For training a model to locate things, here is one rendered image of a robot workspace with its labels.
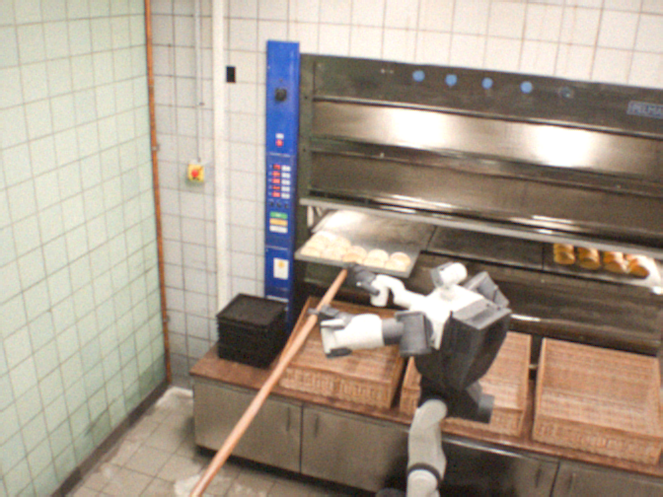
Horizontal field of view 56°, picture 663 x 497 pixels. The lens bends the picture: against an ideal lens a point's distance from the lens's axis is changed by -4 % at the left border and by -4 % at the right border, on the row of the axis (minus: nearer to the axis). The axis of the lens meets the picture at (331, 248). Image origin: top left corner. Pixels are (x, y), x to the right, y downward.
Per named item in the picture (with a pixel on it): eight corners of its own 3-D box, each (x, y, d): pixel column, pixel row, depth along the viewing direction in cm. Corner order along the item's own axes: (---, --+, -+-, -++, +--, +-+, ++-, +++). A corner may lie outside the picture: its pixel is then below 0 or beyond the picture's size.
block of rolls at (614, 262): (552, 224, 368) (553, 215, 365) (636, 237, 355) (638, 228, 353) (552, 263, 314) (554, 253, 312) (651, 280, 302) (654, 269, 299)
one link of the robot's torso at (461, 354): (508, 377, 237) (524, 292, 223) (454, 414, 215) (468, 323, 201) (445, 345, 256) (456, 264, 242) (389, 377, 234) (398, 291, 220)
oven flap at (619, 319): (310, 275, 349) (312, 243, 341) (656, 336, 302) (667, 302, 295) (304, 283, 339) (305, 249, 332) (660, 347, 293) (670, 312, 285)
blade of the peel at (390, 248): (407, 277, 293) (408, 271, 292) (294, 258, 307) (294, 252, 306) (421, 248, 325) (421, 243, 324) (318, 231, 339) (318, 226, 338)
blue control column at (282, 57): (351, 282, 553) (368, 22, 469) (369, 285, 549) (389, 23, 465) (263, 412, 383) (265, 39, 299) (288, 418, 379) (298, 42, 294)
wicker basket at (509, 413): (414, 360, 338) (420, 315, 327) (522, 380, 325) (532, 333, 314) (398, 414, 295) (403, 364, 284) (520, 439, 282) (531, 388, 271)
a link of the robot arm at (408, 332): (389, 354, 218) (428, 349, 215) (383, 354, 210) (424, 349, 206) (385, 320, 221) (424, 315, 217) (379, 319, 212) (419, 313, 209)
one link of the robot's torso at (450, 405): (457, 404, 249) (460, 380, 245) (452, 425, 237) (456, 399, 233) (424, 397, 253) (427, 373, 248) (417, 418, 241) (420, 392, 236)
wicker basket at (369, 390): (307, 338, 354) (309, 294, 343) (407, 357, 341) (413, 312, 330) (276, 387, 311) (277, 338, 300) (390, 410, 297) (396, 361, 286)
